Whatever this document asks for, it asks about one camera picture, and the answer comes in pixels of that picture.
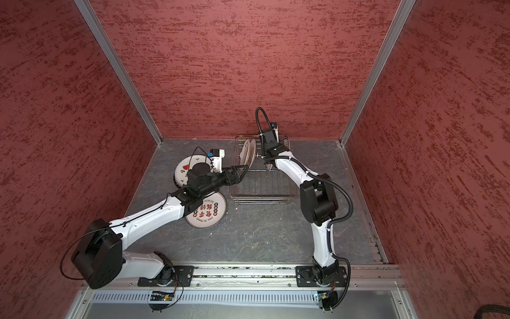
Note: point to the small circuit board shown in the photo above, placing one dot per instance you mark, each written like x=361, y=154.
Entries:
x=162, y=296
x=326, y=299

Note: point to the left small circuit board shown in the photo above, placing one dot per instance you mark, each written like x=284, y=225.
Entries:
x=162, y=296

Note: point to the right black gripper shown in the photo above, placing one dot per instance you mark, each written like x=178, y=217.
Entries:
x=264, y=149

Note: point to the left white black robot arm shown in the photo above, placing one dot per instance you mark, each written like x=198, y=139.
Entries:
x=102, y=255

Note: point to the corner aluminium profile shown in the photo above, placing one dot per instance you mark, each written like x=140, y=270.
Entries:
x=88, y=13
x=402, y=14

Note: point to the orange sunburst plate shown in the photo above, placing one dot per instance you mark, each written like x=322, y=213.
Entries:
x=244, y=153

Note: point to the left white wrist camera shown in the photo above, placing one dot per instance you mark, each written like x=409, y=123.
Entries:
x=216, y=156

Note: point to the red character text plate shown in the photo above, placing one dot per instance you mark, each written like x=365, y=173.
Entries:
x=211, y=212

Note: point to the strawberry pattern white plate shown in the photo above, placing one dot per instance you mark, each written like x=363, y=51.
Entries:
x=180, y=174

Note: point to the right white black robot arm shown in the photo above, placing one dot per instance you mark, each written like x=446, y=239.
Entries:
x=318, y=204

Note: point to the right corner aluminium profile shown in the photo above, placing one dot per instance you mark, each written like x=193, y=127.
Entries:
x=402, y=14

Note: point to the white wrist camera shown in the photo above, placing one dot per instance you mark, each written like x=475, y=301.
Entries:
x=274, y=127
x=216, y=156

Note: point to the aluminium mounting rail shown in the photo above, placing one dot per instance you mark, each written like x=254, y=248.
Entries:
x=278, y=277

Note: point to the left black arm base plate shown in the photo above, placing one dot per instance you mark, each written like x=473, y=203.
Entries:
x=178, y=276

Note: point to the left corner aluminium profile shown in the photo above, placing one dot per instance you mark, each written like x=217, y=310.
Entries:
x=88, y=13

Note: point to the metal wire dish rack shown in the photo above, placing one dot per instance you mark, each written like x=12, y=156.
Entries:
x=263, y=183

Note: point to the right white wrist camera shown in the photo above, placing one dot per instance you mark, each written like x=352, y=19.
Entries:
x=274, y=127

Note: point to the white slotted cable duct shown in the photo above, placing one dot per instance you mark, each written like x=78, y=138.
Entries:
x=304, y=299

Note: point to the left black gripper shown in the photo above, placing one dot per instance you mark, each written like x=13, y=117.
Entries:
x=238, y=179

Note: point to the right small circuit board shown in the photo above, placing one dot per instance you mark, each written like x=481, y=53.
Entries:
x=326, y=299

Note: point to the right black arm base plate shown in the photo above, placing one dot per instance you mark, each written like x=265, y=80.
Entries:
x=308, y=276

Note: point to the brown leaf pattern plate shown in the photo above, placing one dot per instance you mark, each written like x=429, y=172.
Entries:
x=286, y=142

